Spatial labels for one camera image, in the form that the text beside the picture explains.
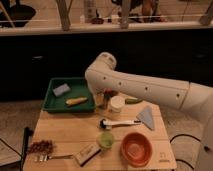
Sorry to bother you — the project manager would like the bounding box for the white plastic cup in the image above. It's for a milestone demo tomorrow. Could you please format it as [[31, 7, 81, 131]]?
[[109, 96, 125, 113]]

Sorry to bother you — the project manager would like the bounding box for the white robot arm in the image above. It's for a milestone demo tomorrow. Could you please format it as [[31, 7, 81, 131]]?
[[85, 52, 213, 171]]

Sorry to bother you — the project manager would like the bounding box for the blue grey cloth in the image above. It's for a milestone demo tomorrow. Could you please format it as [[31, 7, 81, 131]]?
[[136, 106, 155, 131]]

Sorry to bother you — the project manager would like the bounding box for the dark glass jar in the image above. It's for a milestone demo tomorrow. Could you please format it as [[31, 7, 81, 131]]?
[[98, 93, 110, 110]]

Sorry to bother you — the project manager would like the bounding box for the silver fork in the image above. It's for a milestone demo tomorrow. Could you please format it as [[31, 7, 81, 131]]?
[[32, 153, 74, 163]]

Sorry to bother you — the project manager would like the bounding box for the pile of nuts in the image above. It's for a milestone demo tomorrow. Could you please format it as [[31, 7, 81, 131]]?
[[27, 140, 54, 154]]

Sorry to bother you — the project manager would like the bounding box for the green cup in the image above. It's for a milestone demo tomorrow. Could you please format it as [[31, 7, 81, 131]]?
[[97, 132, 114, 149]]

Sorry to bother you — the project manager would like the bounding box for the grey sponge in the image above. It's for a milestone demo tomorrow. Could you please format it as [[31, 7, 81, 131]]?
[[53, 84, 71, 97]]

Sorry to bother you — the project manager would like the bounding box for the green plastic tray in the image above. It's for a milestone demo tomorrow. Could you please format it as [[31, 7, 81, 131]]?
[[43, 77, 96, 113]]

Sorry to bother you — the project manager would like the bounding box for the black cable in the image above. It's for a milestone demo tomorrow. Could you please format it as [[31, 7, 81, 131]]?
[[169, 133, 202, 144]]

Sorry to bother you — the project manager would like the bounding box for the wooden block eraser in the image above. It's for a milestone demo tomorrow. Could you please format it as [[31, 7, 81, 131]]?
[[75, 143, 101, 167]]

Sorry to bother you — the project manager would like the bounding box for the green chili pepper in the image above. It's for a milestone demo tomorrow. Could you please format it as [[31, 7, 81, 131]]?
[[125, 98, 143, 105]]

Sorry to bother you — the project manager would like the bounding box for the dark bowl with orange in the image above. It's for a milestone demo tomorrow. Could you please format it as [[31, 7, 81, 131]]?
[[104, 89, 118, 97]]

